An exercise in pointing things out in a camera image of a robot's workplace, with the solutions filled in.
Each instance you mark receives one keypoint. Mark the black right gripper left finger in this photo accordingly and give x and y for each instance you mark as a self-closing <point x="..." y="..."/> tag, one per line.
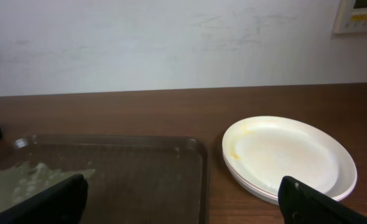
<point x="63" y="202"/>

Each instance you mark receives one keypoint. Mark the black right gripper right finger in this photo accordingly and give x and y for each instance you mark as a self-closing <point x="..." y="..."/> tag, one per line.
<point x="301" y="204"/>

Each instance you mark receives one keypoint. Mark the cream plastic plate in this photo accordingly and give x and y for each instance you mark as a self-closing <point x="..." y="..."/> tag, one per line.
<point x="264" y="149"/>

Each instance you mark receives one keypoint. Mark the pink plastic plate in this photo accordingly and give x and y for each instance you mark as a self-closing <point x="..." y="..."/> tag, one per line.
<point x="345" y="184"/>

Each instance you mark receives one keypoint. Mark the dark brown serving tray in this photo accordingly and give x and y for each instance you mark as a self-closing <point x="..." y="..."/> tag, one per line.
<point x="131" y="179"/>

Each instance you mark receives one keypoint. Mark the white wall control panel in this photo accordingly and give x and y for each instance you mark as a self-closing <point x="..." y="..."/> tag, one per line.
<point x="351" y="17"/>

